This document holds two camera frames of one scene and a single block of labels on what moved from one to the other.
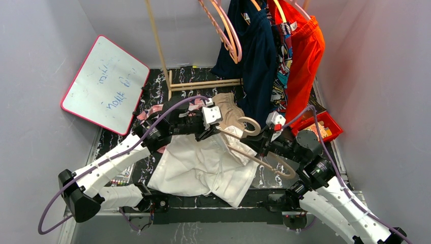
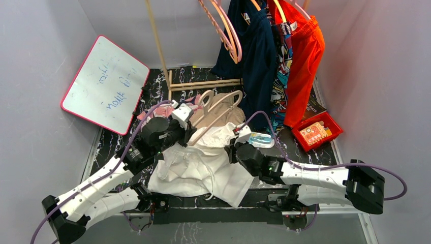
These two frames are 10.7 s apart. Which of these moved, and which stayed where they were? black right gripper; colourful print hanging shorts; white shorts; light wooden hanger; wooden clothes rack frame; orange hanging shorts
Moved: light wooden hanger; black right gripper
Stayed: orange hanging shorts; colourful print hanging shorts; white shorts; wooden clothes rack frame
